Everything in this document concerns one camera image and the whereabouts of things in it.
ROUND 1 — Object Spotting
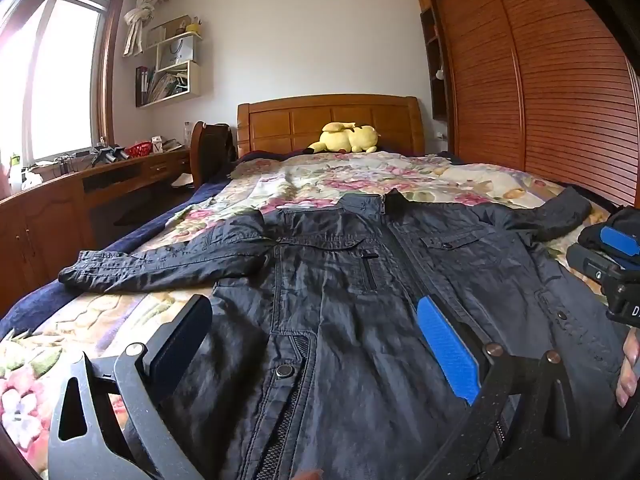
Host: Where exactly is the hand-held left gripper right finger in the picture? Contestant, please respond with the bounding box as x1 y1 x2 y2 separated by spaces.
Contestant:
415 296 576 480

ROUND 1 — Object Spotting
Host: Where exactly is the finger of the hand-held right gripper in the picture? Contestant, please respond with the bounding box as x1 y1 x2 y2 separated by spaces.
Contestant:
597 225 640 263

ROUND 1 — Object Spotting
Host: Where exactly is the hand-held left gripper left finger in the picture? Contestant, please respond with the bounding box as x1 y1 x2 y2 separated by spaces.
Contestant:
47 294 213 480

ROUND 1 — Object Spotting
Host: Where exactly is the black jacket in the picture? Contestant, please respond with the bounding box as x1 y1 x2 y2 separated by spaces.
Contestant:
58 186 633 480

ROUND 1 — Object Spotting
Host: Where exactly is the person's right hand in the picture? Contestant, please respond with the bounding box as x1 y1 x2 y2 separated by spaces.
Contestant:
615 332 640 408

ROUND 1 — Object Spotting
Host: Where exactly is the wooden desk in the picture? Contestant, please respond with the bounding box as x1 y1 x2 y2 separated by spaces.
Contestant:
0 146 193 318

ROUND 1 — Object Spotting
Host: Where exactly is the wooden louvred wardrobe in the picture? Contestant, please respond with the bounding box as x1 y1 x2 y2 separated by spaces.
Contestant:
411 0 640 211

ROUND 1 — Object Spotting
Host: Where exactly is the wooden chair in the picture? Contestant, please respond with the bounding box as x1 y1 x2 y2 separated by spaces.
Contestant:
190 121 236 191

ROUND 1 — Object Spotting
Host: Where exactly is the black tool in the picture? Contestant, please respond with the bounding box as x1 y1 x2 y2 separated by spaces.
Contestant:
90 145 127 166

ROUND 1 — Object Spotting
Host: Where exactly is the floral quilt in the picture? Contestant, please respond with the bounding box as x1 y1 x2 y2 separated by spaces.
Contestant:
0 151 626 466

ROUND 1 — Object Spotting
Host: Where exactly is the yellow plush toy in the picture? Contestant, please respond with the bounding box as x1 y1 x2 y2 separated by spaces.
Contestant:
306 121 381 155

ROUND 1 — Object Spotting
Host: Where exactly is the wooden headboard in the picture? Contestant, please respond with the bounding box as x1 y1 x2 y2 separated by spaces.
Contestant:
236 94 426 160

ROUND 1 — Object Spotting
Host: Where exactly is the window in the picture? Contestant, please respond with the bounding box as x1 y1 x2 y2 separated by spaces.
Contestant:
0 0 126 166

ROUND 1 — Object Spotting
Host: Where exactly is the white paper bag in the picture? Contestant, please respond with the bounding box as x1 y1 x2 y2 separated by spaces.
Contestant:
159 35 196 72

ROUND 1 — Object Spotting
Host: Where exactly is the tied beige curtain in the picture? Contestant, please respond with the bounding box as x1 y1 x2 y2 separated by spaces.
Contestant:
122 0 167 58

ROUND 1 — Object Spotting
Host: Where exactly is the white wall shelf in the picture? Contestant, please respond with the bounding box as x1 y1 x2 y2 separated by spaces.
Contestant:
135 30 203 108

